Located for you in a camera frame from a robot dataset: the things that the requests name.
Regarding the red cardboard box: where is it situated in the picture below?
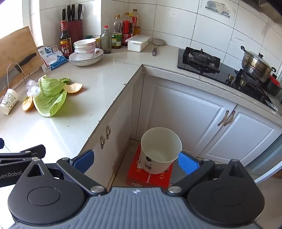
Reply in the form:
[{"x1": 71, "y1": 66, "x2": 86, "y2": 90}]
[{"x1": 126, "y1": 144, "x2": 174, "y2": 188}]

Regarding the dark red knife block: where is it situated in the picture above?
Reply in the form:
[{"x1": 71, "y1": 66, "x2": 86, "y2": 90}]
[{"x1": 65, "y1": 19, "x2": 83, "y2": 44}]

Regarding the bamboo cutting board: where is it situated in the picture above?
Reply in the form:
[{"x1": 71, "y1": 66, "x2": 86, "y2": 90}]
[{"x1": 0, "y1": 26, "x2": 44, "y2": 93}]

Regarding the stainless steel pot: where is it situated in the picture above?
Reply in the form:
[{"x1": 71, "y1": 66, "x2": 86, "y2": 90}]
[{"x1": 240, "y1": 45, "x2": 277, "y2": 83}]

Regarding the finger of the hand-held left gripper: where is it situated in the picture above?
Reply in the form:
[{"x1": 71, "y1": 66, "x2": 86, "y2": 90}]
[{"x1": 0, "y1": 138, "x2": 46, "y2": 187}]

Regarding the green cabbage leaf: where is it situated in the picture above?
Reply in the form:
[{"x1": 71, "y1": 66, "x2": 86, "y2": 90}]
[
  {"x1": 33, "y1": 90, "x2": 68, "y2": 117},
  {"x1": 38, "y1": 74, "x2": 66, "y2": 98}
]

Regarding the green-label oil bottle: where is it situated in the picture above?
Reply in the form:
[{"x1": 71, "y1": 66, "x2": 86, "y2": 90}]
[{"x1": 111, "y1": 14, "x2": 123, "y2": 49}]

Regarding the red black pan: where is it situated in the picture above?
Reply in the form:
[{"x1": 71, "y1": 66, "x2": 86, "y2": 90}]
[{"x1": 262, "y1": 74, "x2": 282, "y2": 97}]

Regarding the white plastic bucket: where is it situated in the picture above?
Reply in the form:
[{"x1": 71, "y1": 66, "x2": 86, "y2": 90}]
[{"x1": 140, "y1": 127, "x2": 182, "y2": 175}]

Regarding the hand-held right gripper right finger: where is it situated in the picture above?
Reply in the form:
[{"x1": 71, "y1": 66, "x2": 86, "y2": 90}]
[{"x1": 166, "y1": 151, "x2": 247, "y2": 197}]

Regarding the wall sticker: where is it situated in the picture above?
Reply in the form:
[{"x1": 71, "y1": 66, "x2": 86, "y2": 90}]
[{"x1": 204, "y1": 0, "x2": 234, "y2": 20}]

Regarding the black-handled santoku knife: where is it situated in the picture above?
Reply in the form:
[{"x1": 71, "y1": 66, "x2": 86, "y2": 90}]
[{"x1": 0, "y1": 52, "x2": 37, "y2": 91}]

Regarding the orange peel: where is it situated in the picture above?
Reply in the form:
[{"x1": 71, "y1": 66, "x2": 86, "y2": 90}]
[
  {"x1": 63, "y1": 82, "x2": 84, "y2": 94},
  {"x1": 22, "y1": 96, "x2": 35, "y2": 111}
]

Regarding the grey spatula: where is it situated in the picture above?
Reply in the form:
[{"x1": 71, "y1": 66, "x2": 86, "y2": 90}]
[{"x1": 152, "y1": 38, "x2": 165, "y2": 57}]

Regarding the white blue salt bag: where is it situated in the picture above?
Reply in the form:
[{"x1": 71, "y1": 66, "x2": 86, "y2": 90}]
[{"x1": 37, "y1": 45, "x2": 69, "y2": 72}]

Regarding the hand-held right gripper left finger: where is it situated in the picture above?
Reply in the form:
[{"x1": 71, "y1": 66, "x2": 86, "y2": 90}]
[{"x1": 26, "y1": 149, "x2": 107, "y2": 197}]

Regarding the white cabinet door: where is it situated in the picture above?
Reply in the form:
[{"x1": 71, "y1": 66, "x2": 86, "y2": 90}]
[
  {"x1": 197, "y1": 105, "x2": 278, "y2": 169},
  {"x1": 144, "y1": 80, "x2": 238, "y2": 159},
  {"x1": 79, "y1": 128, "x2": 106, "y2": 154},
  {"x1": 107, "y1": 85, "x2": 134, "y2": 187}
]

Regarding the clear plastic bag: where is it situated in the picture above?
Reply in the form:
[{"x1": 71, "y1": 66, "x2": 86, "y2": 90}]
[{"x1": 26, "y1": 80, "x2": 41, "y2": 97}]

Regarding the red-label bottle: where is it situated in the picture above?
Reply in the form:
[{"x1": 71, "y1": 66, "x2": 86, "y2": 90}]
[{"x1": 122, "y1": 12, "x2": 134, "y2": 46}]

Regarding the dark vinegar bottle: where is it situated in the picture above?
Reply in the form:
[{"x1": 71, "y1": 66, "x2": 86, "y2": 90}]
[{"x1": 59, "y1": 20, "x2": 73, "y2": 59}]

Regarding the black gas stove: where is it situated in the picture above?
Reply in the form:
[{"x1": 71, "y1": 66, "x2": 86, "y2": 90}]
[{"x1": 177, "y1": 47, "x2": 278, "y2": 111}]

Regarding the metal wire rack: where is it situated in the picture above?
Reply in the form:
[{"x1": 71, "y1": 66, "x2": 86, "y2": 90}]
[{"x1": 6, "y1": 63, "x2": 27, "y2": 89}]

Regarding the white lidded plastic container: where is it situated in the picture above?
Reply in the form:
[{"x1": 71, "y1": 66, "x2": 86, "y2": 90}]
[{"x1": 125, "y1": 34, "x2": 151, "y2": 53}]

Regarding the orange oil bottle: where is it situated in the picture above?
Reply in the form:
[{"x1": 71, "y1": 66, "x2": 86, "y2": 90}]
[{"x1": 131, "y1": 9, "x2": 141, "y2": 37}]

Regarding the red-capped glass bottle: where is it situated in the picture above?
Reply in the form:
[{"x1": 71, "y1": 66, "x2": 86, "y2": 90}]
[{"x1": 100, "y1": 26, "x2": 112, "y2": 54}]

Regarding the white floral plate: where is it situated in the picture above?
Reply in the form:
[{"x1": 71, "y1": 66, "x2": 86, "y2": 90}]
[
  {"x1": 70, "y1": 58, "x2": 102, "y2": 67},
  {"x1": 69, "y1": 49, "x2": 104, "y2": 63},
  {"x1": 69, "y1": 56, "x2": 103, "y2": 65}
]

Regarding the printed white paper cup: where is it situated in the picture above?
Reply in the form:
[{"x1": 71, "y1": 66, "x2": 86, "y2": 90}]
[{"x1": 0, "y1": 88, "x2": 19, "y2": 115}]

